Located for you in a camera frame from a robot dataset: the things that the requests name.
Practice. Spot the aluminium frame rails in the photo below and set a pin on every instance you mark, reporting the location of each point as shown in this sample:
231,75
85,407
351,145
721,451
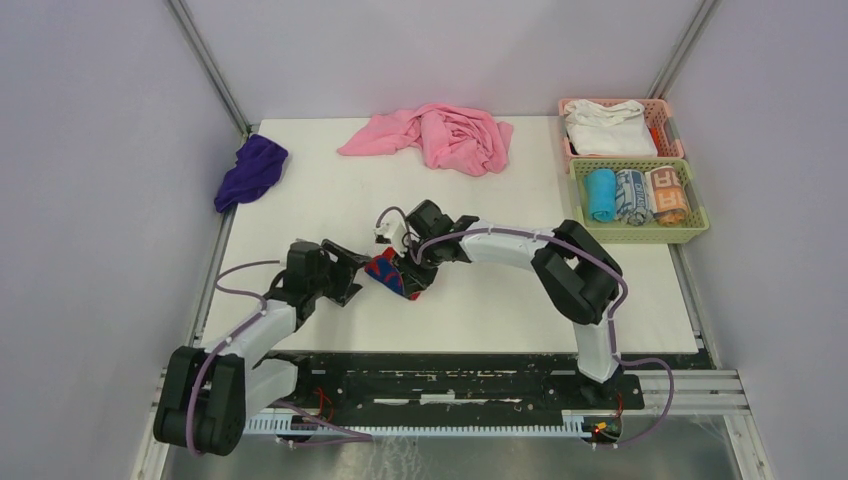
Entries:
695,425

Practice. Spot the orange item in pink basket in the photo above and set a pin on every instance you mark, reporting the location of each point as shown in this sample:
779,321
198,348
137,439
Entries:
654,132

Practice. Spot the crumpled pink cloth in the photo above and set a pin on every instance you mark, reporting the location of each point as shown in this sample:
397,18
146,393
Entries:
468,140

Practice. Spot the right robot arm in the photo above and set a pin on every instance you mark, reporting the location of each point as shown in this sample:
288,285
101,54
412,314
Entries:
582,280

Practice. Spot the white folded cloth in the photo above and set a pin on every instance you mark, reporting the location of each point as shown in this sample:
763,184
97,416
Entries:
618,130

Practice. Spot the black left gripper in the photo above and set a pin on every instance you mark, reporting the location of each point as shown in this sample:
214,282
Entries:
344,256

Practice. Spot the pink plastic basket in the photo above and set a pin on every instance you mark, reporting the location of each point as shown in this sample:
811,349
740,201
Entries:
657,113

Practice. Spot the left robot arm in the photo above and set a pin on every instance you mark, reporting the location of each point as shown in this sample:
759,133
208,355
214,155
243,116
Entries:
211,392

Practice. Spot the white slotted cable duct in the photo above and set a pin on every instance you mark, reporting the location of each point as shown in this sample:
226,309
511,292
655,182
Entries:
290,424

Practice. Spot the green plastic basket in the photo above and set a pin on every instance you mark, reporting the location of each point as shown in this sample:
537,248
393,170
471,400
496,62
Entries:
695,223

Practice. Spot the red blue patterned towel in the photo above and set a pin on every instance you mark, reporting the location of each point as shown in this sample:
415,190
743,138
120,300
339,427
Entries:
383,268

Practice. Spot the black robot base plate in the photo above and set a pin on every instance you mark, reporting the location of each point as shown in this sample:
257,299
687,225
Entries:
454,390

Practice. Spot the rolled light blue towel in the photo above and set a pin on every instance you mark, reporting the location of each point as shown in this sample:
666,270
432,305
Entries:
601,185

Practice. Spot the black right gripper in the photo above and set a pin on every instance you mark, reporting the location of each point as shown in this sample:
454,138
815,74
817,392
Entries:
414,281

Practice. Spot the purple cloth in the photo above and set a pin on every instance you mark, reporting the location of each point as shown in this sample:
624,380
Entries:
259,166

